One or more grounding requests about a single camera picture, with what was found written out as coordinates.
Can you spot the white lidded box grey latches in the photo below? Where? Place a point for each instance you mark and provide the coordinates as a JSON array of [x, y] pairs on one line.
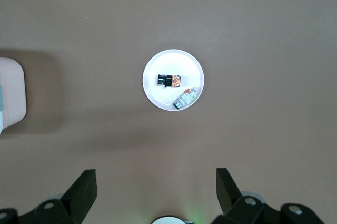
[[13, 95]]

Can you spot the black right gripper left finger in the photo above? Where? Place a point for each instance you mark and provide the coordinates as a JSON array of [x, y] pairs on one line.
[[76, 197]]

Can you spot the small silver red object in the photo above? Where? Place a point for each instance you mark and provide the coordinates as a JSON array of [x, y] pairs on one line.
[[185, 98]]

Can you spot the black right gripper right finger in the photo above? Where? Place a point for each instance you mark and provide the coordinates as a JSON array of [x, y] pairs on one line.
[[237, 203]]

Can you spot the pink round plate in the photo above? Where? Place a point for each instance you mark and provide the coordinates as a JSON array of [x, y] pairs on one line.
[[168, 60]]

